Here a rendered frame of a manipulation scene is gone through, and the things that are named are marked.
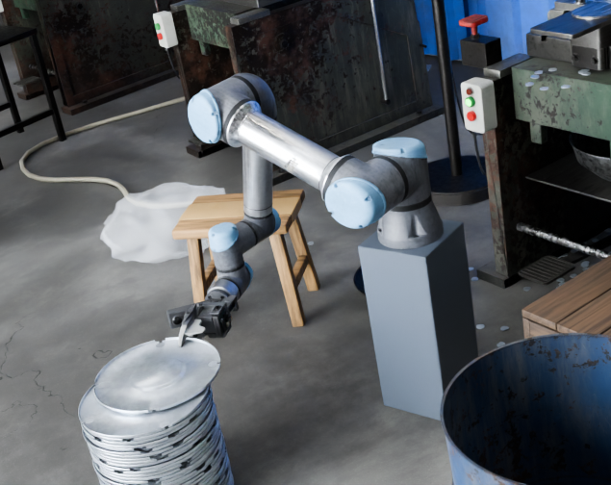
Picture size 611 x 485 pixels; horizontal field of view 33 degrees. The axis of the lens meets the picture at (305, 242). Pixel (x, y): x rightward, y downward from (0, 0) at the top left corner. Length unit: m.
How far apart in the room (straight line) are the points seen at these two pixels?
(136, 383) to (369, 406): 0.61
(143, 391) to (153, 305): 0.98
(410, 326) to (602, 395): 0.59
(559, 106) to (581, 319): 0.72
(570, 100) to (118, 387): 1.31
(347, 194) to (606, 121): 0.77
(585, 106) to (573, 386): 0.92
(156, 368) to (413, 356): 0.60
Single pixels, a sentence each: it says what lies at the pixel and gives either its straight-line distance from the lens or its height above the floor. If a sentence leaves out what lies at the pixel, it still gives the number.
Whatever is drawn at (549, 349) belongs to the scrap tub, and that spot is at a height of 0.45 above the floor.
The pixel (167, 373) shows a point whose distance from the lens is 2.32.
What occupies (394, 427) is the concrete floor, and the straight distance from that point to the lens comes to 2.50.
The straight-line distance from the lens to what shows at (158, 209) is 3.48.
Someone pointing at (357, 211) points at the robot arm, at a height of 0.60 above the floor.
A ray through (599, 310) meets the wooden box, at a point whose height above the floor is 0.35.
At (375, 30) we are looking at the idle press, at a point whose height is 0.43.
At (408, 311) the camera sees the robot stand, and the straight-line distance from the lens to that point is 2.35.
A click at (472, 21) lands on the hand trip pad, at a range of 2.80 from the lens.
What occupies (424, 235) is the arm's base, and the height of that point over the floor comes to 0.48.
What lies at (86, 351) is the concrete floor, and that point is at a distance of 3.11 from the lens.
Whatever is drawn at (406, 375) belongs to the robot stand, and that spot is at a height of 0.11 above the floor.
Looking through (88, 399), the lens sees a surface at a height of 0.28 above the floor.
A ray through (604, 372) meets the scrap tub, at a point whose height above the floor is 0.40.
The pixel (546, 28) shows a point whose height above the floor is 0.78.
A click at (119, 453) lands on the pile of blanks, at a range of 2.21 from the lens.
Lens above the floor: 1.50
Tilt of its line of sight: 26 degrees down
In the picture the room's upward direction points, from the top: 11 degrees counter-clockwise
